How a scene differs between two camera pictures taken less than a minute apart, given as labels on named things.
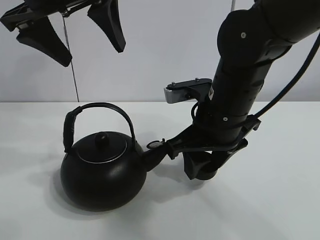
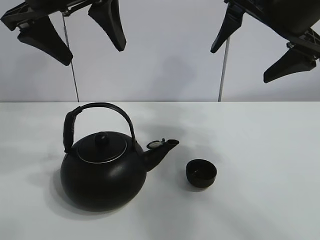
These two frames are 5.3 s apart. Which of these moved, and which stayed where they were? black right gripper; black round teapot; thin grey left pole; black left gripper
Moved: black right gripper
Stayed: thin grey left pole; black round teapot; black left gripper
